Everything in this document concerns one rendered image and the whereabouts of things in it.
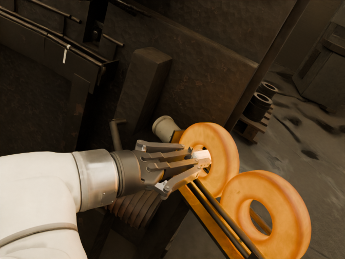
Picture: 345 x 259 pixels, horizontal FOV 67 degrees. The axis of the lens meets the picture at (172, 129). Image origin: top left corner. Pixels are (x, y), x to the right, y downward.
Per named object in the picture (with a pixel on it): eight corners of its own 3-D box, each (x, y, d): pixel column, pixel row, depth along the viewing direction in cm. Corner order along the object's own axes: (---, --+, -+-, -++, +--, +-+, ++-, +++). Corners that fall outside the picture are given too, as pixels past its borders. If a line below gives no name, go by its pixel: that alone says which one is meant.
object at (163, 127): (168, 134, 70) (175, 115, 67) (186, 154, 64) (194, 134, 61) (149, 135, 66) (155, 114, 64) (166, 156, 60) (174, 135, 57)
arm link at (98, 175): (78, 224, 39) (116, 214, 42) (84, 185, 34) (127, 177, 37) (65, 179, 45) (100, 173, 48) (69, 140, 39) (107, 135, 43)
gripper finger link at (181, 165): (146, 163, 44) (149, 169, 43) (198, 154, 50) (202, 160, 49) (140, 178, 46) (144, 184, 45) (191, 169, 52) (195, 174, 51)
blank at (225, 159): (202, 109, 57) (191, 108, 55) (253, 151, 46) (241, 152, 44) (179, 165, 64) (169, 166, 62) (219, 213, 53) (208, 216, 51)
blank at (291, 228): (253, 151, 46) (241, 153, 44) (334, 218, 36) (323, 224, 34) (219, 213, 53) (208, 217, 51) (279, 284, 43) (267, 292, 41)
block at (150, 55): (129, 113, 85) (152, 44, 73) (149, 125, 84) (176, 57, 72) (109, 125, 76) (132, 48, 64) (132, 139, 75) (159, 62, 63)
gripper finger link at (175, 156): (139, 174, 47) (136, 169, 48) (188, 164, 53) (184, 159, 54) (144, 159, 45) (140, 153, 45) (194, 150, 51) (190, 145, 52)
